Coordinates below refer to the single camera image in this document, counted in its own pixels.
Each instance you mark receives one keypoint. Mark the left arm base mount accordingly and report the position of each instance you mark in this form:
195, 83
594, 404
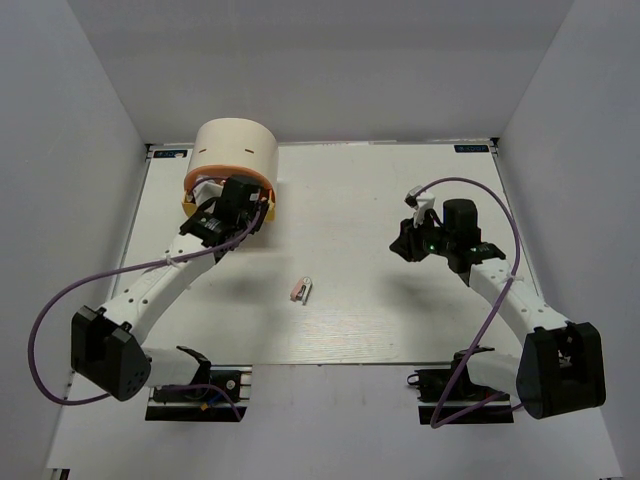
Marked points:
222, 398

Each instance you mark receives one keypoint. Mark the cream cylindrical desk organizer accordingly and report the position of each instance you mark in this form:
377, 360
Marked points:
236, 142

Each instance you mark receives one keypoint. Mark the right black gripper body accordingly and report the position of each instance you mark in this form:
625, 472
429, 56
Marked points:
427, 237

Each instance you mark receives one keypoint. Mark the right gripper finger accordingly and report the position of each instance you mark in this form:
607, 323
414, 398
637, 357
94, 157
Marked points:
417, 255
402, 246

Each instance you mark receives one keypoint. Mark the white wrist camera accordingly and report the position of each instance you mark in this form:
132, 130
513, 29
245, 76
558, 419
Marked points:
421, 201
207, 190

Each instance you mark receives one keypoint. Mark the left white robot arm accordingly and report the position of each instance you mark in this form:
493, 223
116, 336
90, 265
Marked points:
108, 343

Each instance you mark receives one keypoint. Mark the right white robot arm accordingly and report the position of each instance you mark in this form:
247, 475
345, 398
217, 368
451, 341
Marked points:
560, 368

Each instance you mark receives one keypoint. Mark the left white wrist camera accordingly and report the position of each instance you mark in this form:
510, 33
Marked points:
207, 190

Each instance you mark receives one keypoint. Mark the orange organizer drawer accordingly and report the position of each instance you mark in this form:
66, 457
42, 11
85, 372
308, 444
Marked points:
222, 172

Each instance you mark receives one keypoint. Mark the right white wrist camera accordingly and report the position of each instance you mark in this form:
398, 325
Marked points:
421, 201

